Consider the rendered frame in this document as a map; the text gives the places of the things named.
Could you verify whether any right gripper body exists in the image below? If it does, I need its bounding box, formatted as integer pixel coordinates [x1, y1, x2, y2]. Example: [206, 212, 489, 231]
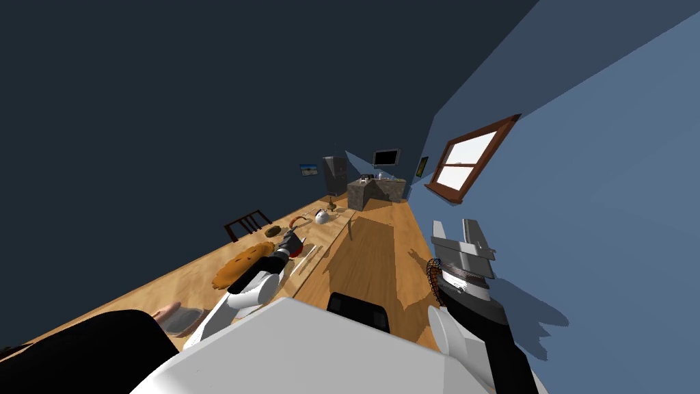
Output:
[431, 235, 497, 280]

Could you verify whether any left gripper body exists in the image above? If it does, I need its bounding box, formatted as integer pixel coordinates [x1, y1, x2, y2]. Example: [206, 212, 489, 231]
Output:
[277, 229, 304, 258]

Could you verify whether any dark wooden chair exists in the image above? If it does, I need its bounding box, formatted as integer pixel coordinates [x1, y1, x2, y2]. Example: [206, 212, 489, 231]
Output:
[224, 209, 273, 244]

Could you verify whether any brown framed window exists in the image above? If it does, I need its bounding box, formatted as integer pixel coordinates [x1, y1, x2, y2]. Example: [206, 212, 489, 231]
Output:
[423, 113, 522, 207]

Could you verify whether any grey stone counter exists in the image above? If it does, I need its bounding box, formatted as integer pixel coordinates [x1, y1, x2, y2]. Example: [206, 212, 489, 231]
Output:
[347, 172, 409, 212]

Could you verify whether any dark grey fridge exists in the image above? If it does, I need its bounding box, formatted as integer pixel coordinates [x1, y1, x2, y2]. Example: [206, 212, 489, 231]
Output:
[321, 155, 349, 198]

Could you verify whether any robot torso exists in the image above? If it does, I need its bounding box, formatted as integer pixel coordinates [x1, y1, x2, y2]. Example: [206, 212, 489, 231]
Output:
[130, 292, 494, 394]

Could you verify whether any light wooden table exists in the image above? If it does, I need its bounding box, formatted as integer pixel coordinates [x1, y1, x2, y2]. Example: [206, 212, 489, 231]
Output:
[0, 194, 358, 363]

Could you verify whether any black wall television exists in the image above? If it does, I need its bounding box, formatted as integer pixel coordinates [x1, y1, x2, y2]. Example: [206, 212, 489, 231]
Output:
[372, 148, 402, 168]

